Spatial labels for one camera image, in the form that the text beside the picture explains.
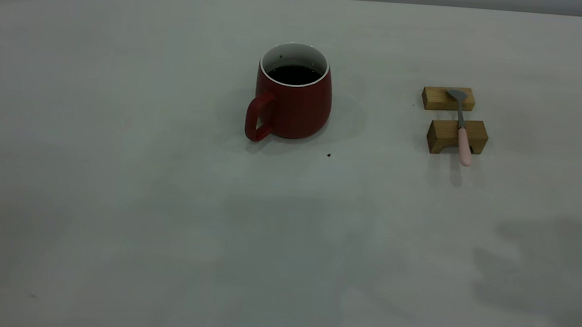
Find flat rectangular wooden block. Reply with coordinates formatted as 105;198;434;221
421;83;476;115

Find dark coffee liquid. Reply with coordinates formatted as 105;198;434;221
267;63;323;88

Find pink-handled metal spoon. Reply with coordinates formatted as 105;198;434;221
440;88;479;167

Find red ceramic mug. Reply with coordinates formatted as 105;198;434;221
243;38;338;149

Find arched wooden block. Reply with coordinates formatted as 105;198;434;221
425;115;490;159

